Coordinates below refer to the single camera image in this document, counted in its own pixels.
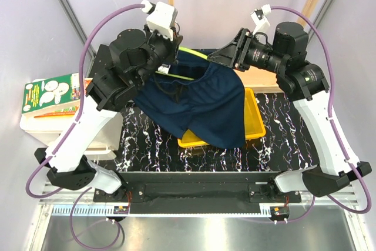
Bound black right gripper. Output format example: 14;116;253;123
207;28;286;74

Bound neon yellow clothes hanger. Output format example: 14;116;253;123
155;46;214;81

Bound navy blue shorts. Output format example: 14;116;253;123
134;62;246;149

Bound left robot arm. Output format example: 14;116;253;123
35;26;183;202

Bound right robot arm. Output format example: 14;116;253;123
207;22;372;202

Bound wooden clothes rack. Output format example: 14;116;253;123
168;0;319;93

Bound black foam board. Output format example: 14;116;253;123
88;53;150;108

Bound yellow plastic tray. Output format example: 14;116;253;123
177;88;266;149

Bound green printed cardboard box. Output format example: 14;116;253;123
21;73;80;118

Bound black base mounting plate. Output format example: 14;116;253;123
93;172;308;217

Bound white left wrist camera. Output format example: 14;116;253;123
141;0;177;41

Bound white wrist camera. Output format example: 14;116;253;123
141;0;177;41
251;4;271;34

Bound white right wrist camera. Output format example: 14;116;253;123
251;4;271;34

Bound left aluminium frame post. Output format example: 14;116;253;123
41;0;96;58

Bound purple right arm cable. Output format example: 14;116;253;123
243;5;370;224

